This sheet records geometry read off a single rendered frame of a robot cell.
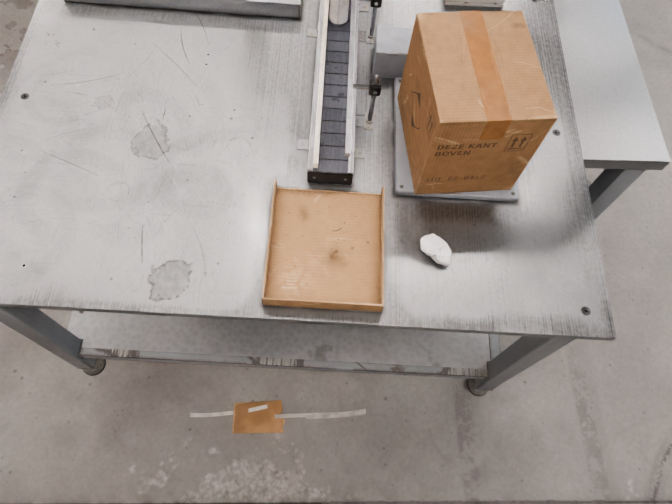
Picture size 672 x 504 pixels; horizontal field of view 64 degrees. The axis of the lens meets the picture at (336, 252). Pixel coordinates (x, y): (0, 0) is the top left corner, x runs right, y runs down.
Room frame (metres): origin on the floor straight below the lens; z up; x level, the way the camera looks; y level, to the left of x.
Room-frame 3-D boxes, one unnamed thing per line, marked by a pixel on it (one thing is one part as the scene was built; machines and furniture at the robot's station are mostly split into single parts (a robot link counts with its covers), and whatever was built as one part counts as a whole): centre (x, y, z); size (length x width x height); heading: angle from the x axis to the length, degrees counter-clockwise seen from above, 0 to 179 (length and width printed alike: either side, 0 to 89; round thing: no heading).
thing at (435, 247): (0.56, -0.23, 0.85); 0.08 x 0.07 x 0.04; 21
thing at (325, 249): (0.54, 0.02, 0.85); 0.30 x 0.26 x 0.04; 4
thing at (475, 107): (0.86, -0.26, 0.99); 0.30 x 0.24 x 0.27; 12
